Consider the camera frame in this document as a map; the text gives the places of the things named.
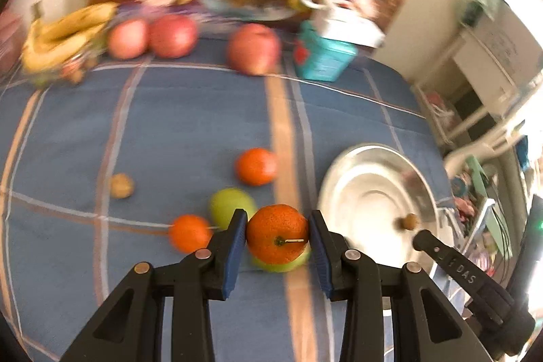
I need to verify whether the glass dish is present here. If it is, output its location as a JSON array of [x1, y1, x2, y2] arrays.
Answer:
[[199, 0, 300, 22]]

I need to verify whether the red apple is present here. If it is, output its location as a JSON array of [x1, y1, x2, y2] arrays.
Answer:
[[107, 18, 150, 61], [148, 14, 199, 59], [227, 23, 281, 76]]

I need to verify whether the orange with stem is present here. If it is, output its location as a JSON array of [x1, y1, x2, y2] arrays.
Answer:
[[246, 204, 310, 265]]

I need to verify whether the blue plaid bed sheet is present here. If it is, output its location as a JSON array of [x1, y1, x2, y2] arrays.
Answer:
[[0, 33, 455, 362]]

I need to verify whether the metal bowl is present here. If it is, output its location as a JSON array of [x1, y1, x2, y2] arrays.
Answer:
[[317, 142, 442, 318]]

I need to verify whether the bunch of bananas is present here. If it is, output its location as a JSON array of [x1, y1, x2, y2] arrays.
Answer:
[[21, 1, 119, 75]]

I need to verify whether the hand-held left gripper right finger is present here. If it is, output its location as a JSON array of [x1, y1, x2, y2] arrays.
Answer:
[[309, 209, 482, 362]]

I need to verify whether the small orange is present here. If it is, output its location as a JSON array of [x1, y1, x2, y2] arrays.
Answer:
[[168, 214, 213, 254], [235, 148, 279, 187]]

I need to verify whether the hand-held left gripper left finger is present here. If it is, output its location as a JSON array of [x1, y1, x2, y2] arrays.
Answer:
[[59, 208, 249, 362]]

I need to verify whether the white chair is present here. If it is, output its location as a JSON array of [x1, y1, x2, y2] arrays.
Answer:
[[443, 118, 529, 176]]

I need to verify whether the white shelf furniture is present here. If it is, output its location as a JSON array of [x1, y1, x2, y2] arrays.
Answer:
[[413, 0, 543, 146]]

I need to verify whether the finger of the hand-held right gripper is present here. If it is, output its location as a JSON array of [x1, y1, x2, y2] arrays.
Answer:
[[412, 230, 536, 361]]

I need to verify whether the teal box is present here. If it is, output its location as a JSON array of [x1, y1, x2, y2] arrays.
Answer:
[[294, 20, 358, 82]]

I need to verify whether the green pear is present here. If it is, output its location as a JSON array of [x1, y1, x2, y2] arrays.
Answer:
[[209, 187, 258, 230], [254, 247, 312, 273]]

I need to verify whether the walnut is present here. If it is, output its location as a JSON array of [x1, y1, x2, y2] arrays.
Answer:
[[396, 213, 420, 231], [110, 173, 135, 199]]

